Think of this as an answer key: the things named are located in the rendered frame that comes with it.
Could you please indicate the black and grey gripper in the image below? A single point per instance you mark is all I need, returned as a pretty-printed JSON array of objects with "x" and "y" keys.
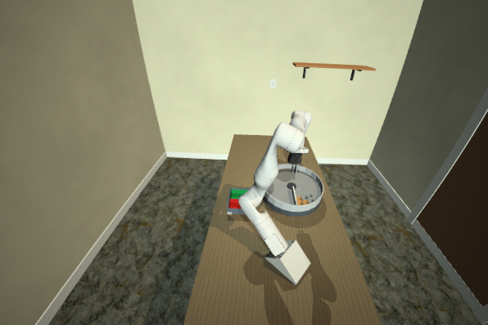
[{"x": 295, "y": 158}]

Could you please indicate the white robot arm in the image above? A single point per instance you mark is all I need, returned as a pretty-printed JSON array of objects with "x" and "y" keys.
[{"x": 289, "y": 137}]

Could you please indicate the red and green divided tray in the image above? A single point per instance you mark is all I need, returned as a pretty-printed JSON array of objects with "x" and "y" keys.
[{"x": 233, "y": 206}]

